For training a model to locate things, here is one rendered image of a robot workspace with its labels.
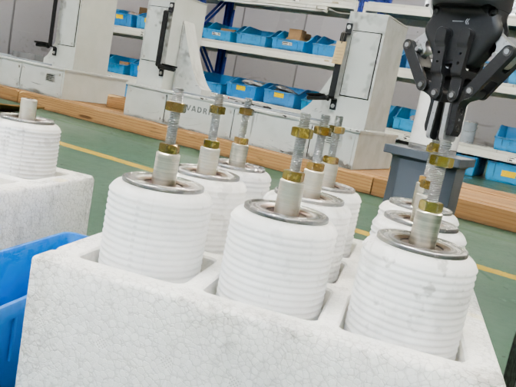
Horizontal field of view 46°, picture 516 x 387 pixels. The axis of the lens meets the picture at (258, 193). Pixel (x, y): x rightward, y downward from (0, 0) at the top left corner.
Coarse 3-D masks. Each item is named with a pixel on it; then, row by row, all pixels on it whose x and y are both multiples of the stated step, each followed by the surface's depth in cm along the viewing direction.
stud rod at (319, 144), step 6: (324, 114) 63; (324, 120) 63; (324, 126) 63; (318, 138) 64; (324, 138) 64; (318, 144) 64; (324, 144) 64; (318, 150) 64; (318, 156) 64; (318, 162) 64
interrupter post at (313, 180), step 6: (306, 168) 65; (306, 174) 64; (312, 174) 63; (318, 174) 64; (306, 180) 64; (312, 180) 64; (318, 180) 64; (306, 186) 64; (312, 186) 64; (318, 186) 64; (306, 192) 64; (312, 192) 64; (318, 192) 64; (312, 198) 64; (318, 198) 64
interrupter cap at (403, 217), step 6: (390, 210) 64; (396, 210) 65; (390, 216) 61; (396, 216) 62; (402, 216) 63; (408, 216) 64; (396, 222) 60; (402, 222) 60; (408, 222) 59; (444, 222) 64; (444, 228) 60; (450, 228) 61; (456, 228) 61
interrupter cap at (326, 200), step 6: (276, 192) 64; (306, 198) 62; (324, 198) 66; (330, 198) 65; (336, 198) 66; (318, 204) 61; (324, 204) 61; (330, 204) 62; (336, 204) 62; (342, 204) 63
